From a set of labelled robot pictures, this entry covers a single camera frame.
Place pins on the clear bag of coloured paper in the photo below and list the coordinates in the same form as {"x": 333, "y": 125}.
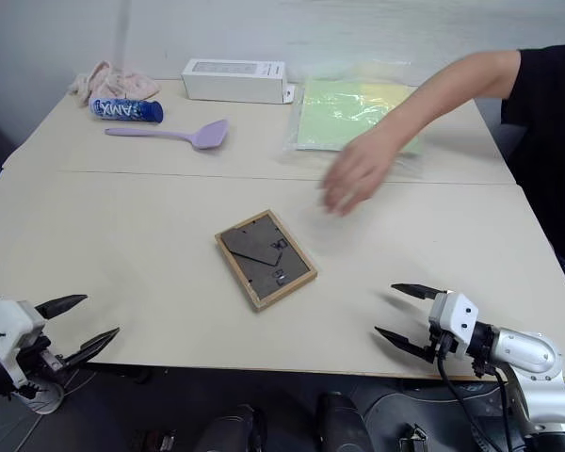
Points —
{"x": 343, "y": 113}

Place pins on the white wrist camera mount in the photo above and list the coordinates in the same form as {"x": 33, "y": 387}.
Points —
{"x": 7, "y": 325}
{"x": 454, "y": 318}

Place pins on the white cardboard box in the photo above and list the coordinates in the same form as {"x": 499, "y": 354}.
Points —
{"x": 233, "y": 87}

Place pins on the person's black shirt torso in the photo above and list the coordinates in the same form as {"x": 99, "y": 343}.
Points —
{"x": 551, "y": 141}

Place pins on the purple silicone spatula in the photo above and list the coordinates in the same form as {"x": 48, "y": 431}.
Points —
{"x": 207, "y": 136}

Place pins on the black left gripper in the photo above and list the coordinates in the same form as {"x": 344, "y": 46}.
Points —
{"x": 40, "y": 355}

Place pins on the wooden picture frame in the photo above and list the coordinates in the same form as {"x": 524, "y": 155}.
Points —
{"x": 263, "y": 263}

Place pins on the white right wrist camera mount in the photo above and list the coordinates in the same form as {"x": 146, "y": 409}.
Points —
{"x": 454, "y": 318}

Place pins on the person's bare forearm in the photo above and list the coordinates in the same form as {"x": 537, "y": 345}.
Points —
{"x": 445, "y": 94}

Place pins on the blue printed cylindrical can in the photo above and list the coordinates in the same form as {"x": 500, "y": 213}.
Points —
{"x": 127, "y": 111}

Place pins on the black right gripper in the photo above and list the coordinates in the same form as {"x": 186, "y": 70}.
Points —
{"x": 440, "y": 346}

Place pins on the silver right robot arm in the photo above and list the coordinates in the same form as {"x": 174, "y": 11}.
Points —
{"x": 532, "y": 358}

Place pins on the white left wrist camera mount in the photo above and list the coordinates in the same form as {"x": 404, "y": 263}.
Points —
{"x": 7, "y": 325}

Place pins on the dark rounded shape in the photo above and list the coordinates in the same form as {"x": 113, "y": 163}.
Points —
{"x": 235, "y": 431}
{"x": 341, "y": 421}

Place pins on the person's bare hand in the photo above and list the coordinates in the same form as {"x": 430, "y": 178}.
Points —
{"x": 358, "y": 172}

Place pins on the pink crumpled cloth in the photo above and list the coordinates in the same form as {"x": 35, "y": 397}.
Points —
{"x": 115, "y": 81}

